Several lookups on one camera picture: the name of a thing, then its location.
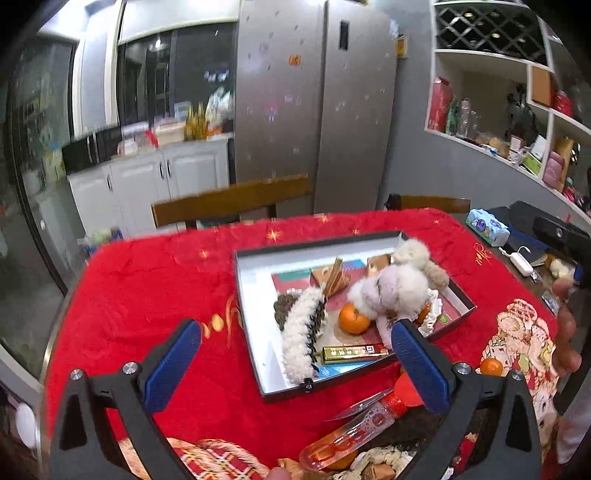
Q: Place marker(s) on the red box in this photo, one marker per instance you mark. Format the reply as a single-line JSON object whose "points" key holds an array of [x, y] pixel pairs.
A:
{"points": [[439, 105]]}

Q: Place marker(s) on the pink fluffy plush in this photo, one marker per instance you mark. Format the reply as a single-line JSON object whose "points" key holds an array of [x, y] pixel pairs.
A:
{"points": [[392, 288]]}

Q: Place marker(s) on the colourful card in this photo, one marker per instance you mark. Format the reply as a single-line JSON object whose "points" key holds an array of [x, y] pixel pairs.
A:
{"points": [[295, 279]]}

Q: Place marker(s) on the blue tissue pack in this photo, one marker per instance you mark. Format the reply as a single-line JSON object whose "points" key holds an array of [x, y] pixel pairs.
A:
{"points": [[487, 227]]}

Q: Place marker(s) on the gold lighter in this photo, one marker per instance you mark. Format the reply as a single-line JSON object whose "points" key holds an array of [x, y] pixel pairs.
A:
{"points": [[353, 354]]}

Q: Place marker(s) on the white plastic bag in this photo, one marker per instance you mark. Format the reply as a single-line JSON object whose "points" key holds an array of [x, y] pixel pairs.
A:
{"points": [[219, 110]]}

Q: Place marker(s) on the silver refrigerator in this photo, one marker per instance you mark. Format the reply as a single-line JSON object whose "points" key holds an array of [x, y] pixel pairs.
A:
{"points": [[314, 115]]}

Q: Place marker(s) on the wooden chair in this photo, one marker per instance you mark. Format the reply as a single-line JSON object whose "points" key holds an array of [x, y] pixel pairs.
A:
{"points": [[231, 198], [434, 204]]}

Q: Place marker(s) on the wooden chair back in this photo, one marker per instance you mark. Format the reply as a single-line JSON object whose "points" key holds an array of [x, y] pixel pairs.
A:
{"points": [[231, 198]]}

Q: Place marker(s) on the small orange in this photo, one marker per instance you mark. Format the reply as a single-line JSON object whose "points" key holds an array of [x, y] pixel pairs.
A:
{"points": [[423, 314]]}

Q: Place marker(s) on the white shelf unit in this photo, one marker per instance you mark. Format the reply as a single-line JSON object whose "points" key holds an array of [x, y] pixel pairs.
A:
{"points": [[489, 69]]}

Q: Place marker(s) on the brown paper packets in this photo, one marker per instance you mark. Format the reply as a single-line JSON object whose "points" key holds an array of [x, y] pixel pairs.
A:
{"points": [[330, 279]]}

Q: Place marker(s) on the brown knit scrunchie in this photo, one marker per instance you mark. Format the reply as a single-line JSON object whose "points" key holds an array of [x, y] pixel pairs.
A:
{"points": [[285, 309]]}

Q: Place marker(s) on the pink bag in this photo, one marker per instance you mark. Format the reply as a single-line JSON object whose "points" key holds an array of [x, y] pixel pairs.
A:
{"points": [[553, 170]]}

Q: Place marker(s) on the large red lighter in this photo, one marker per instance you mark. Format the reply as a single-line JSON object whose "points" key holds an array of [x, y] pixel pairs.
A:
{"points": [[364, 424]]}

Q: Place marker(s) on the white kitchen cabinet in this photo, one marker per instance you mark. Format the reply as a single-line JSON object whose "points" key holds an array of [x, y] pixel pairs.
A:
{"points": [[184, 180]]}

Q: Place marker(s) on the yellow bottle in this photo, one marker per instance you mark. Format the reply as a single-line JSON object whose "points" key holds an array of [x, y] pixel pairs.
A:
{"points": [[190, 124], [201, 123]]}

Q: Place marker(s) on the white lace scrunchie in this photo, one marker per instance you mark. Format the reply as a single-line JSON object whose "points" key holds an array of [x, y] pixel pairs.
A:
{"points": [[434, 311]]}

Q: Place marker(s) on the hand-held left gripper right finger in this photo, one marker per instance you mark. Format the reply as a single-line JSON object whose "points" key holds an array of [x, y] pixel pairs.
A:
{"points": [[420, 364]]}

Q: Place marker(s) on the black box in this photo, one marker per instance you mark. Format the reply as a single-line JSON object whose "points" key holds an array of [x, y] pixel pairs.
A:
{"points": [[258, 295]]}

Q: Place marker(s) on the red printed blanket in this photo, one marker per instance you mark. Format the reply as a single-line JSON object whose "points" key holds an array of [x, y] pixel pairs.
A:
{"points": [[161, 286]]}

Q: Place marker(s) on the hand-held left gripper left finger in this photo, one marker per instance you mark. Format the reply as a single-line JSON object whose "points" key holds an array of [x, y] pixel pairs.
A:
{"points": [[173, 364]]}

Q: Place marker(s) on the clear plastic packet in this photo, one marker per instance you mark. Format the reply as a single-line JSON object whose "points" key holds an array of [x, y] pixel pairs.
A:
{"points": [[355, 406]]}

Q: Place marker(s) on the person's right forearm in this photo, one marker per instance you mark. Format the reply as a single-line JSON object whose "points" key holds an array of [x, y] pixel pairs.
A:
{"points": [[575, 434]]}

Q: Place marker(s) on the beige plush bear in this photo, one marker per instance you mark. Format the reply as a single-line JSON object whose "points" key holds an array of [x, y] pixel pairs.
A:
{"points": [[418, 258]]}

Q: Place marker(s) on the black microwave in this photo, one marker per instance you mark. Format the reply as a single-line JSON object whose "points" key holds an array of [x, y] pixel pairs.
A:
{"points": [[90, 150]]}

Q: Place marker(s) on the cream lace scrunchie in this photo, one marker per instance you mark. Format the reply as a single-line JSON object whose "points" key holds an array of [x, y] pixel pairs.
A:
{"points": [[383, 459]]}

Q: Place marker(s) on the white fuzzy hair claw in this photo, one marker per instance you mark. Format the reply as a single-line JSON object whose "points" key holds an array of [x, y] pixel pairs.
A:
{"points": [[302, 332]]}

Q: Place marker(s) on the person's right hand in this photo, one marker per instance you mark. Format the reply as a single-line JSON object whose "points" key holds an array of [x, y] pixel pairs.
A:
{"points": [[565, 332]]}

